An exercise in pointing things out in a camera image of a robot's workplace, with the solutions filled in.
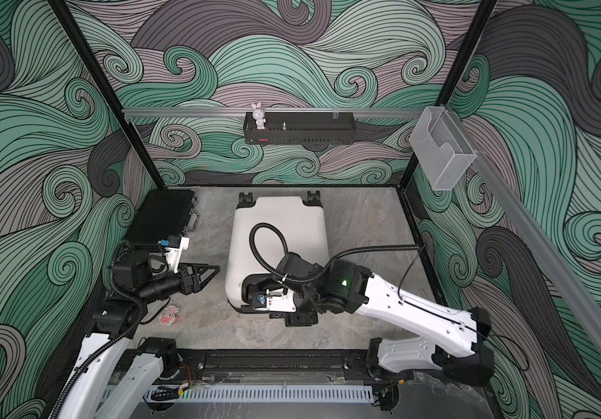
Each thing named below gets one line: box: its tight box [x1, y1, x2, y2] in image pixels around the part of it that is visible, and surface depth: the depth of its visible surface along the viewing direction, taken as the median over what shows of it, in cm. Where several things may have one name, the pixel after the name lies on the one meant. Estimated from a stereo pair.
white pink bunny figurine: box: [251, 102, 267, 131], surface depth 91 cm
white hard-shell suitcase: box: [225, 190, 330, 313], surface depth 79 cm
